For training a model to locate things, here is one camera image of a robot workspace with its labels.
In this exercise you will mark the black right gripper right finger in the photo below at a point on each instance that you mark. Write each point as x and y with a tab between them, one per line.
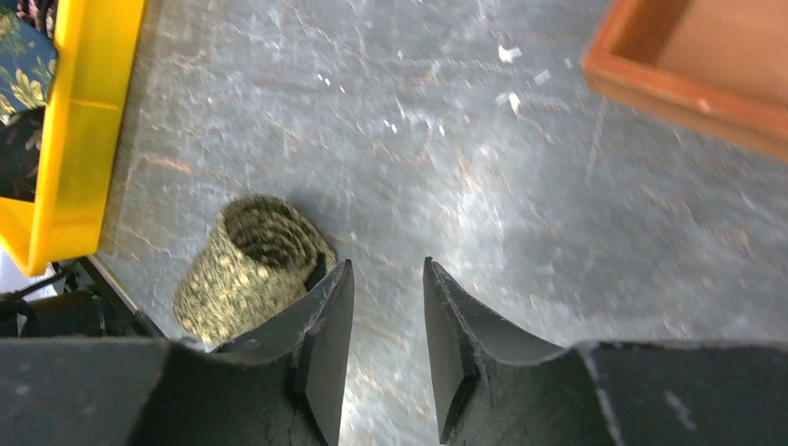
497	384

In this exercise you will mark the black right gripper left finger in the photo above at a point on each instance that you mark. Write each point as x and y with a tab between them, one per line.
280	384

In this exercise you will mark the olive green leaf-pattern tie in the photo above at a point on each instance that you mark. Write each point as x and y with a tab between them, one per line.
260	258

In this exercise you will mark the yellow plastic bin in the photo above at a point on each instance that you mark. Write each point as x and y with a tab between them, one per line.
96	41

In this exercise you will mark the dark brown-leaf tie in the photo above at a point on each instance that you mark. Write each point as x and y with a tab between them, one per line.
21	144

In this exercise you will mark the orange wooden compartment tray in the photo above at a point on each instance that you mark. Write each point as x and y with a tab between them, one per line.
719	67

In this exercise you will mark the blue yellow-flower tie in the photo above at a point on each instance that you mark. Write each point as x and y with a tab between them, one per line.
28	58

